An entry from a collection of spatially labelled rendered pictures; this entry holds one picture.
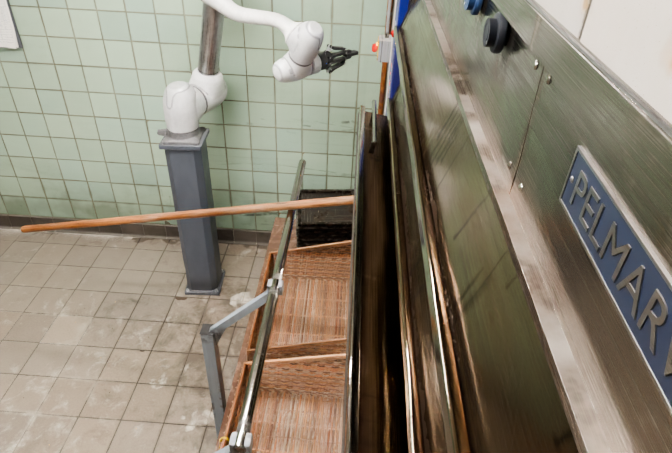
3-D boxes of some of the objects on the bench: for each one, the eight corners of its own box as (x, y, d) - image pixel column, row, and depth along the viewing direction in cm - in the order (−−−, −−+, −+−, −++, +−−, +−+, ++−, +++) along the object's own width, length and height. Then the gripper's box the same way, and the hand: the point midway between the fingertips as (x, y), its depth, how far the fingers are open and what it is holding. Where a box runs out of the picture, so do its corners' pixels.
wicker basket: (377, 398, 186) (384, 347, 171) (375, 580, 140) (385, 533, 124) (245, 386, 188) (239, 335, 173) (199, 561, 142) (187, 513, 126)
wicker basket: (374, 281, 237) (379, 234, 221) (377, 387, 190) (384, 336, 175) (269, 276, 237) (266, 228, 222) (246, 379, 191) (241, 328, 175)
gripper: (310, 45, 219) (351, 35, 232) (310, 74, 226) (349, 63, 240) (322, 49, 214) (362, 39, 228) (321, 79, 222) (361, 68, 235)
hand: (350, 53), depth 232 cm, fingers closed
